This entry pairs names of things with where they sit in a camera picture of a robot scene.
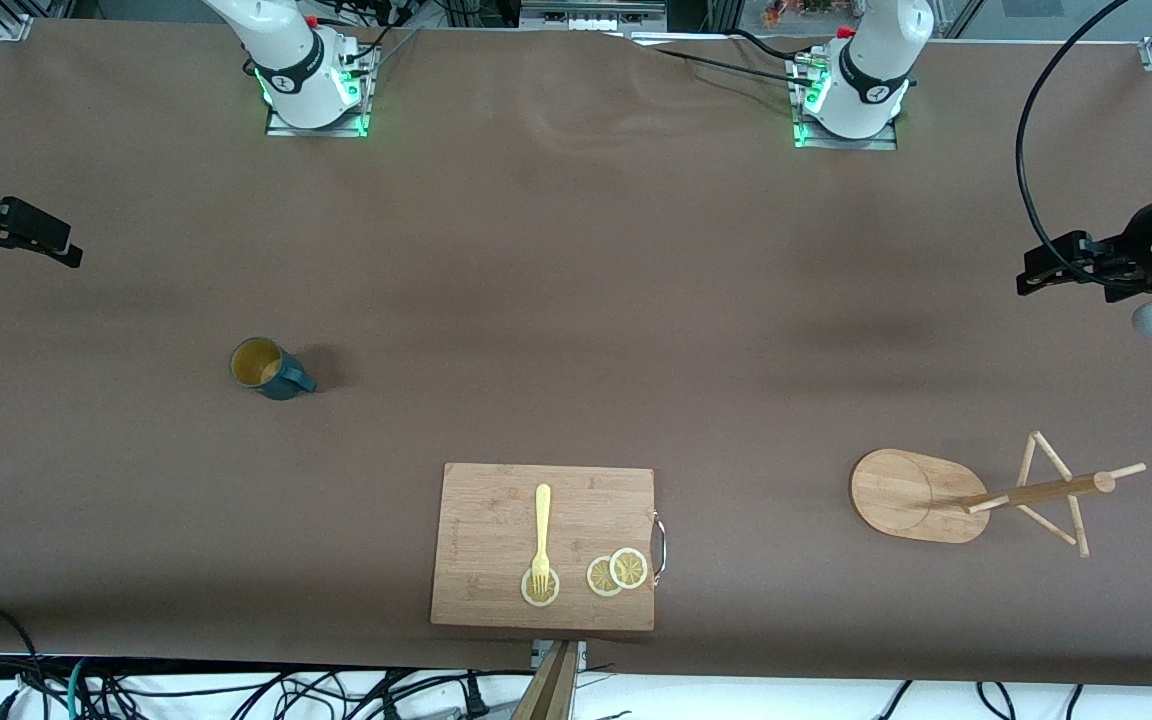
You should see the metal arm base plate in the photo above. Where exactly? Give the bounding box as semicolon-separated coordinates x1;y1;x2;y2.
264;42;379;139
786;52;899;152

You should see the wooden mug rack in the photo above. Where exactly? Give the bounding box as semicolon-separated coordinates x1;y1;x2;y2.
849;431;1148;559

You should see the thick black looped cable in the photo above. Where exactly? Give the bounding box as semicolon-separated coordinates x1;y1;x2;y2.
1015;0;1152;294

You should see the black cable on table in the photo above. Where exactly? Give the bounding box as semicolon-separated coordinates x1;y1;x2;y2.
648;28;819;89

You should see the teal cup yellow inside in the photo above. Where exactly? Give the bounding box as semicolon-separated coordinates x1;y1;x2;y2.
230;337;318;402

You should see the yellow plastic fork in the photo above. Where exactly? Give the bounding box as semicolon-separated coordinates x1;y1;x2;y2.
531;484;553;593

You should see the wooden camera post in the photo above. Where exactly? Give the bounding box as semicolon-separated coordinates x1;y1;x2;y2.
509;640;589;720

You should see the bamboo cutting board metal handle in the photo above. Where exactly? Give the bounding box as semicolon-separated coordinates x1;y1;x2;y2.
430;462;668;633

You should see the grey power strip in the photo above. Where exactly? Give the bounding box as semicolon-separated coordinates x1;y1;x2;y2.
520;0;619;33

